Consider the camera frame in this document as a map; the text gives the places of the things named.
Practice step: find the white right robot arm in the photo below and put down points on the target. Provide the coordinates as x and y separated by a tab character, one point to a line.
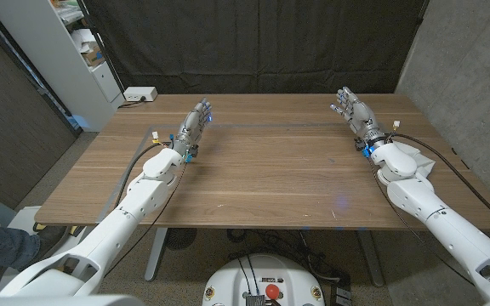
449	229

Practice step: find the white shelf cabinet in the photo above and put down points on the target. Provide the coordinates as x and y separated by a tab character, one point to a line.
49	55

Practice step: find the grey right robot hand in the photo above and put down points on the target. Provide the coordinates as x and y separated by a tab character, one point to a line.
362	117

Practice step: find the black curtain backdrop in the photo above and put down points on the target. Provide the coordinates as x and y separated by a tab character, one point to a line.
249	42

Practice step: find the black round slotted disc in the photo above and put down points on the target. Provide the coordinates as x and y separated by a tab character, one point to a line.
180	238

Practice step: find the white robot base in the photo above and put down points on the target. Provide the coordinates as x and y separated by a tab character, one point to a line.
228	276

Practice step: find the grey table leg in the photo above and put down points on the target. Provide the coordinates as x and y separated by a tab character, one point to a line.
372	259
155	255

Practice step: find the red emergency stop button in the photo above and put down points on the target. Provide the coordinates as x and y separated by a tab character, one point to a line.
272	291

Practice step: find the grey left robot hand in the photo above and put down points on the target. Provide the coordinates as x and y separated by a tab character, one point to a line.
192	127

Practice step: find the white cloth napkin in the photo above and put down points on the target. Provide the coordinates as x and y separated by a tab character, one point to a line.
423	163

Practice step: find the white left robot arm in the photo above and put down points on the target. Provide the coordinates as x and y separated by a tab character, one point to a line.
117	221

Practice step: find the white floor platform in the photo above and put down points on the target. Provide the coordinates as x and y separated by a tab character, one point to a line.
26	219

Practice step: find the brown cardboard box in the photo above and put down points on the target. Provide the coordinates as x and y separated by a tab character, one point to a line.
94	55

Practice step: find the white power strip box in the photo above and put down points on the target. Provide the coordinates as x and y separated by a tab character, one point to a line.
139	93

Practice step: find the black shoe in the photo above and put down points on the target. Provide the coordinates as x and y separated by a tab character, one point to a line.
51	238

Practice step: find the white papers stack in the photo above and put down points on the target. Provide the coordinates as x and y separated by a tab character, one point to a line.
81	38

